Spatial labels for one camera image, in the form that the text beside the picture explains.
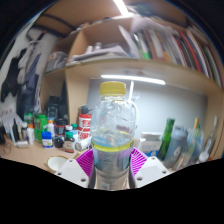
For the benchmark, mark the dark green glass bottle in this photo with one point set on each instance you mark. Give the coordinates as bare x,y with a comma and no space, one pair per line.
166,140

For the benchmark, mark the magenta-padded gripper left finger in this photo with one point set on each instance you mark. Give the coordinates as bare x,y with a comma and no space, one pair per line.
71,171

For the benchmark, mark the red and white can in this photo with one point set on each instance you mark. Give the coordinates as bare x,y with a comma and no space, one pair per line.
84,126

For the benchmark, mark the clear slim bottle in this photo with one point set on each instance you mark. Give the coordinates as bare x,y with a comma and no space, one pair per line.
208,143

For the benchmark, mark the small brown green-capped bottle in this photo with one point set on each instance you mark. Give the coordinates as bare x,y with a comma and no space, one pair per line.
69,143

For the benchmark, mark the white cardboard box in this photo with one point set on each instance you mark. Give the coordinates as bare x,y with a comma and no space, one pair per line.
150,143

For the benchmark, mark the white jar with blue label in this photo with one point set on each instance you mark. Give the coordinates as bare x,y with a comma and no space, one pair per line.
47,140

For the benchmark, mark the grey plastic bottle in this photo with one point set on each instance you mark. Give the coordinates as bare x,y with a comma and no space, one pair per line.
176,146

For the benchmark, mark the white cup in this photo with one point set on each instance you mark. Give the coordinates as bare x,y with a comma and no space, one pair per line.
56,163

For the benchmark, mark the white bottle with orange cap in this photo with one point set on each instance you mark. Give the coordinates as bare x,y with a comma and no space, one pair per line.
30,135

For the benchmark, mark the wooden shelf unit with books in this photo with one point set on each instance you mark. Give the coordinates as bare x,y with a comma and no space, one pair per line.
143,43

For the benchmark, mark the hanging dark clothes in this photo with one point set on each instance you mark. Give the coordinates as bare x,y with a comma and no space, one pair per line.
20,76

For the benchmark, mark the clear yellow-capped drink bottle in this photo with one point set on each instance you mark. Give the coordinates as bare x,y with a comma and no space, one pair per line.
113,133

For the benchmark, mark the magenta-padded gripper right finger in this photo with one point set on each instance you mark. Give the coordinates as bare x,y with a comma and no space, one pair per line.
150,170

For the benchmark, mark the white tube light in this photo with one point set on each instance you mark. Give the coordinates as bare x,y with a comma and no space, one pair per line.
133,79

